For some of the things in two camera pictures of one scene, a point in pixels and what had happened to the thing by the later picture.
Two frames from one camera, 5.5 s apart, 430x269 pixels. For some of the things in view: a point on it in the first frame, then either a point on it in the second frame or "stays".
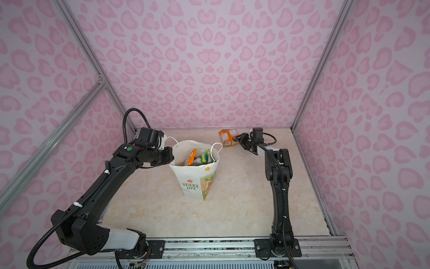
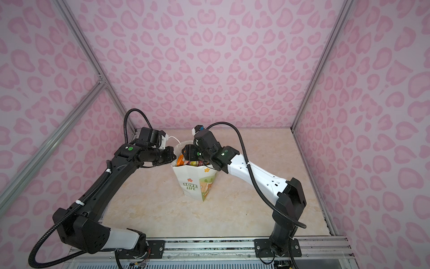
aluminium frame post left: x=88 y=51 stays
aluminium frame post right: x=323 y=65 stays
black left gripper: x=169 y=156 stays
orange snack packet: x=227 y=137 -> x=180 y=161
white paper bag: x=195 y=180 stays
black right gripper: x=244 y=137 -> x=190 y=152
